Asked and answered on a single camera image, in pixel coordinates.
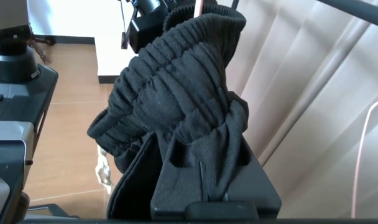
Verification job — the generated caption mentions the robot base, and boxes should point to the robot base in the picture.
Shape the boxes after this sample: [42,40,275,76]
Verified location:
[0,0,81,224]

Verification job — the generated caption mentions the black shorts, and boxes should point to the black shorts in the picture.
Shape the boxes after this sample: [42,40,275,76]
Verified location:
[86,3,251,220]

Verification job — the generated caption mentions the beige curtain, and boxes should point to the beige curtain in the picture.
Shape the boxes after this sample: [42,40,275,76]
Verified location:
[216,0,378,219]

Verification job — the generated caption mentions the black clothes rack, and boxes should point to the black clothes rack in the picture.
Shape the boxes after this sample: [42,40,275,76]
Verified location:
[315,0,378,31]

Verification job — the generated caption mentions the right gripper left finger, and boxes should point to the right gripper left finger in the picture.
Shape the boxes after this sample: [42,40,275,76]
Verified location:
[150,136,205,218]

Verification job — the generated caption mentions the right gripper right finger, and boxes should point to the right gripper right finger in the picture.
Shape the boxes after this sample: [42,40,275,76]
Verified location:
[228,136,282,218]

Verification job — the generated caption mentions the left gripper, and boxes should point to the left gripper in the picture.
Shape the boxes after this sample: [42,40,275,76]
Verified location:
[128,0,177,54]

